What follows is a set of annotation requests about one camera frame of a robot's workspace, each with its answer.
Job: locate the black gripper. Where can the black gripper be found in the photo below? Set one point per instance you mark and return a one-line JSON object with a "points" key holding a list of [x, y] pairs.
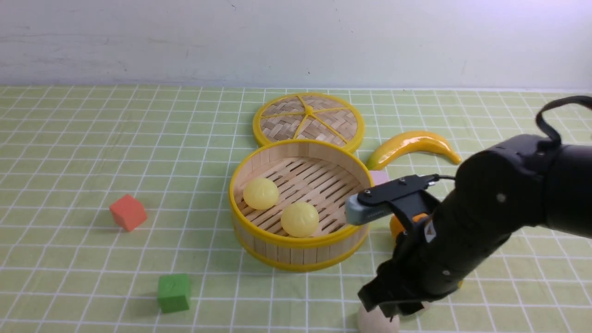
{"points": [[431, 261]]}

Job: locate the white bun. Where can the white bun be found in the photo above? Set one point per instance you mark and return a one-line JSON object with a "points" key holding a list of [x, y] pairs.
{"points": [[375, 322], [425, 306]]}

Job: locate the yellow bun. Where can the yellow bun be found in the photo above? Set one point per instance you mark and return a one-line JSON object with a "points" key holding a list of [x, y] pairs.
{"points": [[300, 220], [260, 194]]}

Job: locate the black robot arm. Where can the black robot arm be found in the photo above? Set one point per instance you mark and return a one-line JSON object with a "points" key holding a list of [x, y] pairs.
{"points": [[526, 180]]}

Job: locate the bamboo steamer tray yellow rim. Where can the bamboo steamer tray yellow rim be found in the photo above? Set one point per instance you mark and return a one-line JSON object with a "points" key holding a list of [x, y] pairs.
{"points": [[318, 173]]}

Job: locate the woven bamboo steamer lid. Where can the woven bamboo steamer lid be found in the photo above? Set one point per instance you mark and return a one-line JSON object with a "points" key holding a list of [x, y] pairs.
{"points": [[309, 115]]}

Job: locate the pink foam cube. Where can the pink foam cube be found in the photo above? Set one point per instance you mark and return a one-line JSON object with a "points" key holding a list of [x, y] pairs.
{"points": [[379, 177]]}

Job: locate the yellow plastic banana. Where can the yellow plastic banana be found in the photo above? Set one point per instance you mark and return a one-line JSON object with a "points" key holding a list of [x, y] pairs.
{"points": [[410, 142]]}

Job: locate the green foam cube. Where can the green foam cube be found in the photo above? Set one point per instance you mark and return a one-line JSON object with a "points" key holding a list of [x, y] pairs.
{"points": [[174, 293]]}

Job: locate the red foam cube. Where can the red foam cube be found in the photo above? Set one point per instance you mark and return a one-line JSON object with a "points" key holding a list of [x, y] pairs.
{"points": [[128, 212]]}

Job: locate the green checkered tablecloth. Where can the green checkered tablecloth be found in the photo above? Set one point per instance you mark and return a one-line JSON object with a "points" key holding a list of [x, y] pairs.
{"points": [[69, 152]]}

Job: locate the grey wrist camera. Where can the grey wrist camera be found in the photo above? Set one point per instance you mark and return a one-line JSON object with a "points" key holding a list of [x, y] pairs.
{"points": [[405, 198]]}

